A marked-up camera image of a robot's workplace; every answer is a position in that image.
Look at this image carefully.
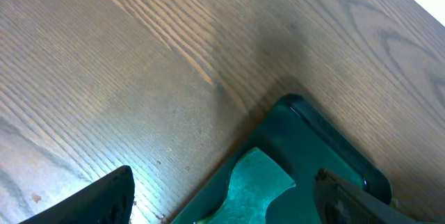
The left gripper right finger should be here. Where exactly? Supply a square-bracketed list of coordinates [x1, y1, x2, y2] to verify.
[314, 168, 424, 224]

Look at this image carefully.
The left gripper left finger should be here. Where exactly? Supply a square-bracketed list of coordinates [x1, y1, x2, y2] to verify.
[21, 166, 135, 224]

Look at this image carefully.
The green sponge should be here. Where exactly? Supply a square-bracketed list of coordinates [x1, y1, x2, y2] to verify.
[199, 147, 296, 224]

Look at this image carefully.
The black rectangular tray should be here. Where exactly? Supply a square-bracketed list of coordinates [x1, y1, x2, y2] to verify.
[173, 94, 392, 223]

